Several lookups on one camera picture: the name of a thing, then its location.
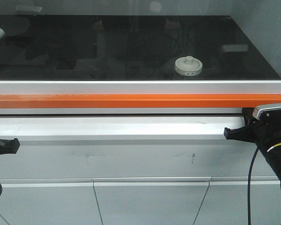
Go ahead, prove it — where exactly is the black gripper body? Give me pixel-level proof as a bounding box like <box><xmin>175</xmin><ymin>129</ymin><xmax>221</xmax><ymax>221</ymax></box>
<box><xmin>255</xmin><ymin>114</ymin><xmax>281</xmax><ymax>150</ymax></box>

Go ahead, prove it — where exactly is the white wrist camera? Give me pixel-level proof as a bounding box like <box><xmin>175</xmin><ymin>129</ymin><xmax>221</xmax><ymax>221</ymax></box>
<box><xmin>252</xmin><ymin>103</ymin><xmax>281</xmax><ymax>120</ymax></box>

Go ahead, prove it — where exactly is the glass jar with white lid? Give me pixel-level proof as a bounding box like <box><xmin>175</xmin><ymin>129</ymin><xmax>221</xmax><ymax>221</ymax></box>
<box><xmin>173</xmin><ymin>55</ymin><xmax>203</xmax><ymax>80</ymax></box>

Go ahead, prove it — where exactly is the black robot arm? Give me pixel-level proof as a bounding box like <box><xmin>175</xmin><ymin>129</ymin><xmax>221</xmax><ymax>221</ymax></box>
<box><xmin>224</xmin><ymin>104</ymin><xmax>281</xmax><ymax>187</ymax></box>

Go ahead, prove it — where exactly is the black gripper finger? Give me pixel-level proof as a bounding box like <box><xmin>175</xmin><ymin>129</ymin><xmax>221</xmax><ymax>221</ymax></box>
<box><xmin>0</xmin><ymin>138</ymin><xmax>20</xmax><ymax>155</ymax></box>
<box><xmin>242</xmin><ymin>107</ymin><xmax>258</xmax><ymax>124</ymax></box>
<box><xmin>223</xmin><ymin>122</ymin><xmax>264</xmax><ymax>143</ymax></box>

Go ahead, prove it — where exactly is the white fume hood base cabinet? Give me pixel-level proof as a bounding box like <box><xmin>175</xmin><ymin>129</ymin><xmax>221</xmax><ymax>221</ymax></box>
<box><xmin>0</xmin><ymin>115</ymin><xmax>281</xmax><ymax>225</ymax></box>

